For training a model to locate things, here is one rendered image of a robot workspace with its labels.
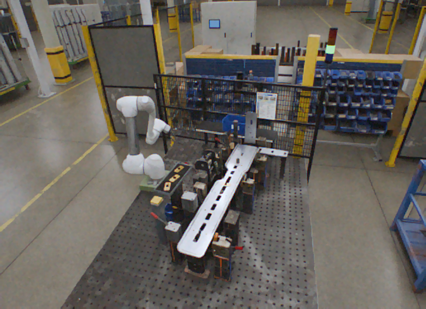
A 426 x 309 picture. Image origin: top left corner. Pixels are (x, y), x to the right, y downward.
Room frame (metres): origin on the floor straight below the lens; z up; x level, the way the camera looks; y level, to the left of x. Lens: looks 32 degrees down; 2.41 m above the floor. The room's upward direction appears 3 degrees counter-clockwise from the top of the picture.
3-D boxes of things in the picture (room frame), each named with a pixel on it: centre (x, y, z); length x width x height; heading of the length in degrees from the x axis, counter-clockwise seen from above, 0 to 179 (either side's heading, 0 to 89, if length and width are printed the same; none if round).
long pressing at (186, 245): (1.69, -0.09, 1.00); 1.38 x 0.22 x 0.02; 157
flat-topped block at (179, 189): (1.63, 0.31, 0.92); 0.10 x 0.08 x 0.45; 157
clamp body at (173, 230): (1.24, 0.29, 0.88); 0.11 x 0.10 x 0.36; 67
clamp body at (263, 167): (2.01, -0.44, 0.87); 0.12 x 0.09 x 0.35; 67
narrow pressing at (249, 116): (2.38, -0.39, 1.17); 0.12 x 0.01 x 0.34; 67
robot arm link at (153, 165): (2.15, 0.58, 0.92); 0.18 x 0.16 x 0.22; 88
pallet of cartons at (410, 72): (4.57, -2.85, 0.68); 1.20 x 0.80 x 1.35; 77
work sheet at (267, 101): (2.61, -0.58, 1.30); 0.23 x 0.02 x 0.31; 67
